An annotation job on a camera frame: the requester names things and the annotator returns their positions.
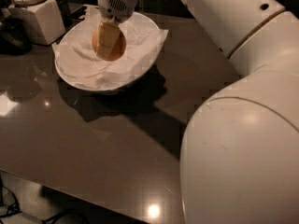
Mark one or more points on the white paper napkin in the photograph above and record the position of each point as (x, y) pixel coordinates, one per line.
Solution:
(140, 47)

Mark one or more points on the yellow taped gripper finger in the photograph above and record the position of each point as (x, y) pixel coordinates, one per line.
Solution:
(107, 36)

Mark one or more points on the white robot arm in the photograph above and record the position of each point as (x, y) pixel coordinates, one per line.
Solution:
(239, 159)

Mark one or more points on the white ceramic jar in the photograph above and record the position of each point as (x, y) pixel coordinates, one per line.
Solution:
(41, 19)

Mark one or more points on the orange fruit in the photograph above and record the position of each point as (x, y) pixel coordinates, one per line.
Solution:
(118, 49)

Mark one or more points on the white bowl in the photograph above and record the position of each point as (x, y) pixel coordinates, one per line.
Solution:
(70, 81)

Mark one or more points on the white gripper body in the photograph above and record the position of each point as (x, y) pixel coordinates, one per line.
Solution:
(116, 6)

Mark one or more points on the black round object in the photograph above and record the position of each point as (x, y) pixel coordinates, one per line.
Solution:
(13, 37)

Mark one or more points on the dark cup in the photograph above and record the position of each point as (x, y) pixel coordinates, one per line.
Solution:
(65, 12)

